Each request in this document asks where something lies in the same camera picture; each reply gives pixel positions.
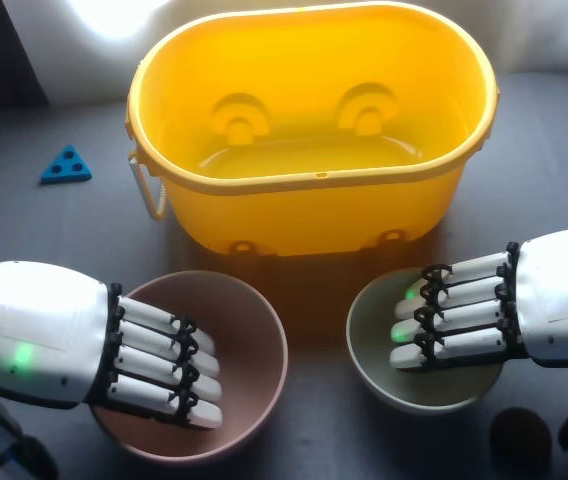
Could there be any blue triangle block with holes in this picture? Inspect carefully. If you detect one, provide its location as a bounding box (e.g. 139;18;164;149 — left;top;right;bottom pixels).
39;144;94;186

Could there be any small pale green bowl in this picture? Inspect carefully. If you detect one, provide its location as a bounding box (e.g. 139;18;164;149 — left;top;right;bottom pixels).
346;267;508;416

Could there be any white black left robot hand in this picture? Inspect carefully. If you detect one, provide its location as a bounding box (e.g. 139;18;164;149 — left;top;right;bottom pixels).
0;259;225;480

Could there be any large pink bowl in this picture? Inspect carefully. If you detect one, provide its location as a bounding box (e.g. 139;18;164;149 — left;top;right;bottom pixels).
88;269;290;459

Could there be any yellow plastic tub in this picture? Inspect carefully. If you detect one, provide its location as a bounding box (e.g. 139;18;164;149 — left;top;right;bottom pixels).
126;0;500;259

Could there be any grey table cloth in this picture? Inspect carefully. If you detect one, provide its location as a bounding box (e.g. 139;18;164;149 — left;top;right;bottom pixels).
0;69;568;480

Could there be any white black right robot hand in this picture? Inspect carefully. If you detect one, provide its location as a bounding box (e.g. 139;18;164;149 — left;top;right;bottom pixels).
388;227;568;454

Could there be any round dark chocolate cookie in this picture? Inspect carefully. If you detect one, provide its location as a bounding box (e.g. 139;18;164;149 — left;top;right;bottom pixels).
488;407;553;476

